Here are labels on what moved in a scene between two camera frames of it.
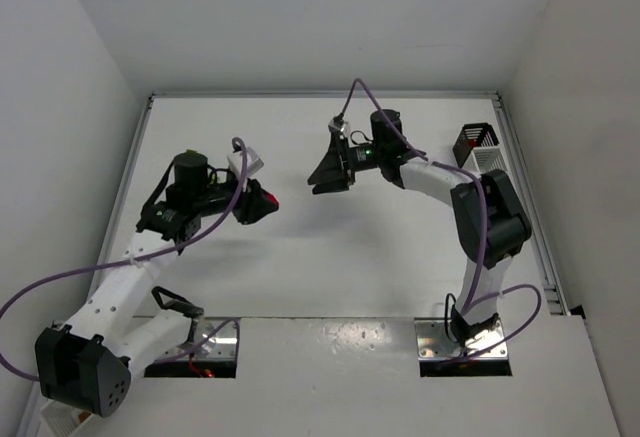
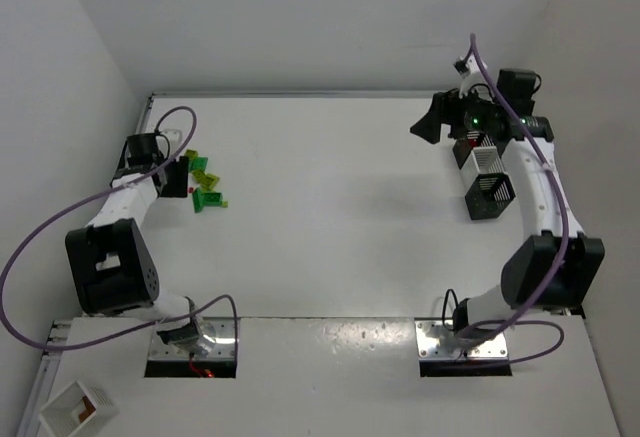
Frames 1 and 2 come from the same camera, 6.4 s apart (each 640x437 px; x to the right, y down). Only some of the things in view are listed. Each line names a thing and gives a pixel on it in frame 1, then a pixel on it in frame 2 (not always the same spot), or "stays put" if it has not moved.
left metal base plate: x=220 y=347 stays put
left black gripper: x=245 y=199 -> x=176 y=177
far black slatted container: x=473 y=135 stays put
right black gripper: x=343 y=160 -> x=451 y=113
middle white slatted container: x=484 y=159 stays put
